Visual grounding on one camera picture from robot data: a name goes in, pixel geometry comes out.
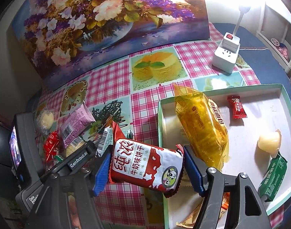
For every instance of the red white milk biscuit pack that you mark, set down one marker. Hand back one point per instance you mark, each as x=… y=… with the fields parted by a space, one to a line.
x=148 y=166

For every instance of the round white pastry pack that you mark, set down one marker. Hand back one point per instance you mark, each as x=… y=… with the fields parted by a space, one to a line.
x=44 y=121

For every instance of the pink checkered tablecloth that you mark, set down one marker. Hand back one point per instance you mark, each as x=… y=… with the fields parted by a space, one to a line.
x=123 y=205

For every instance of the jelly cup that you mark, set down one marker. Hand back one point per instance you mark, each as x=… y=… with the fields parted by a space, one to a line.
x=270 y=142

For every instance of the white shelf rack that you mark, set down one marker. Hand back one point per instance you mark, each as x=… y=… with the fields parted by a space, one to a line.
x=274 y=31

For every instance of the green white snack pack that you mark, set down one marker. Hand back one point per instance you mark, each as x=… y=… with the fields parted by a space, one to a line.
x=101 y=141

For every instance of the small red candy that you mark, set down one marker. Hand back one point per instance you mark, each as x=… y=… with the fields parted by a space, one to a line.
x=238 y=111

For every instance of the pink snack pack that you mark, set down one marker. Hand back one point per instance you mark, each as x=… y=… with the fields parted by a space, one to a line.
x=77 y=122

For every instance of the white teal tray box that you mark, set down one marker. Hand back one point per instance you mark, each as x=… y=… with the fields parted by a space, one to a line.
x=268 y=108

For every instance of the flower painting canvas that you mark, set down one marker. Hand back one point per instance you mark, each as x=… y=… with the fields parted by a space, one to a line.
x=66 y=38

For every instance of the yellow bread snack bag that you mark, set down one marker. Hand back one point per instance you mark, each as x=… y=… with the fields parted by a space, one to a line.
x=203 y=124

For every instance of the red candy packet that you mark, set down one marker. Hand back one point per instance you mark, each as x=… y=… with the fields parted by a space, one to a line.
x=51 y=146

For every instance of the white power socket cube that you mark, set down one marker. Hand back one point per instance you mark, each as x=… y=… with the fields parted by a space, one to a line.
x=227 y=52

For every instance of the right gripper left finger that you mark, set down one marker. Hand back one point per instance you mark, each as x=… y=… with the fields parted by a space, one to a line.
x=51 y=209

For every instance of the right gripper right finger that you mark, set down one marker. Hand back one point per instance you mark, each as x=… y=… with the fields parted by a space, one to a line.
x=245 y=210

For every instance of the green snack bar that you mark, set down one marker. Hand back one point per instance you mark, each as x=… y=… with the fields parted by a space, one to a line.
x=273 y=178

